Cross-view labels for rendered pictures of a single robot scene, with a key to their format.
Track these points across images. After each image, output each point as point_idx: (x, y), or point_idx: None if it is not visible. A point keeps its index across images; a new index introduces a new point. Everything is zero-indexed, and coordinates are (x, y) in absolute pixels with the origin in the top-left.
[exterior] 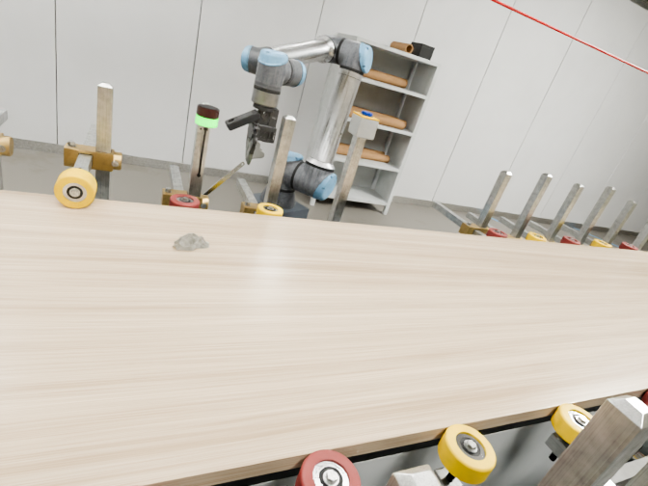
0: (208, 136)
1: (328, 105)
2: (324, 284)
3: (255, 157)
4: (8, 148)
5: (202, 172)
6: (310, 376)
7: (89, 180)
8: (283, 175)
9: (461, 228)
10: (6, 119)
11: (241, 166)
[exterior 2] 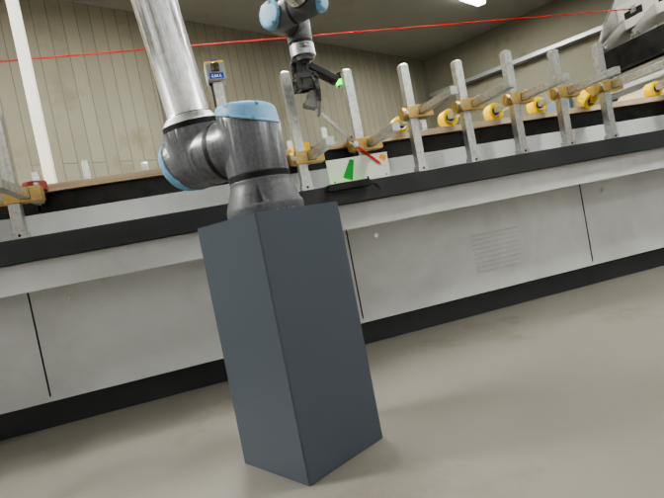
0: (344, 93)
1: (180, 10)
2: None
3: (311, 109)
4: (452, 108)
5: (349, 120)
6: None
7: (391, 121)
8: (288, 121)
9: (41, 192)
10: (507, 87)
11: (323, 117)
